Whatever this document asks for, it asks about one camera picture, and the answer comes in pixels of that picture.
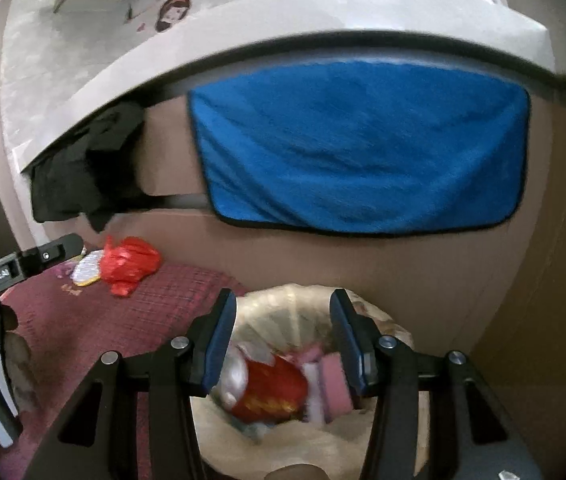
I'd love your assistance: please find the shiny red plastic bag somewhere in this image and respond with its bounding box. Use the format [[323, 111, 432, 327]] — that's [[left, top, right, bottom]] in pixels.
[[100, 235, 163, 298]]

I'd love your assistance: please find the red plaid blanket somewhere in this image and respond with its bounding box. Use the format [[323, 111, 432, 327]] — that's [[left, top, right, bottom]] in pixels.
[[0, 250, 250, 480]]

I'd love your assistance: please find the cartoon face wall sticker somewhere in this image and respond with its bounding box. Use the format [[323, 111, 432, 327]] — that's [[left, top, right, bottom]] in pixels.
[[154, 0, 194, 34]]

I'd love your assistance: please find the black cloth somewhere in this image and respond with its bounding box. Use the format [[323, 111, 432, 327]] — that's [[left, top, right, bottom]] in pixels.
[[30, 101, 153, 234]]

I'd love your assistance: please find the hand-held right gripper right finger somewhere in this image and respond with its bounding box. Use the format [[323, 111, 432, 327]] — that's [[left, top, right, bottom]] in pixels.
[[329, 287, 544, 480]]

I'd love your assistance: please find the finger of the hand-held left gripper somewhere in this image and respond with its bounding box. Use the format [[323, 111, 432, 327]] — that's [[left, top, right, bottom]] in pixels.
[[13, 232, 86, 281]]

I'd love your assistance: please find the red snack bag silver lining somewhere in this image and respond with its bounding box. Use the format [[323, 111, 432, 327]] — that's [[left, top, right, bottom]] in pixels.
[[220, 347, 310, 423]]

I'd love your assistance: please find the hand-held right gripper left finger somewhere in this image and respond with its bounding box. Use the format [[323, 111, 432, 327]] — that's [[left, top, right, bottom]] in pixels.
[[23, 287, 239, 480]]

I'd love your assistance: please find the blue towel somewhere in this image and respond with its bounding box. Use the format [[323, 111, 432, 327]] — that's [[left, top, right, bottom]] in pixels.
[[187, 57, 533, 237]]

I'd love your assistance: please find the beige woven wastebasket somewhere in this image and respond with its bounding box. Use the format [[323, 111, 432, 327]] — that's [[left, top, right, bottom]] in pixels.
[[189, 283, 433, 480]]

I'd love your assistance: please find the round white yellow wrapper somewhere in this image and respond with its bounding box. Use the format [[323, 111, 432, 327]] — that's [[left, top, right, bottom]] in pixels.
[[69, 250, 107, 288]]

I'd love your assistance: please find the brown sofa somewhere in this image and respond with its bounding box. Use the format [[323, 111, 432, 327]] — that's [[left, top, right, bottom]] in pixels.
[[138, 30, 566, 480]]

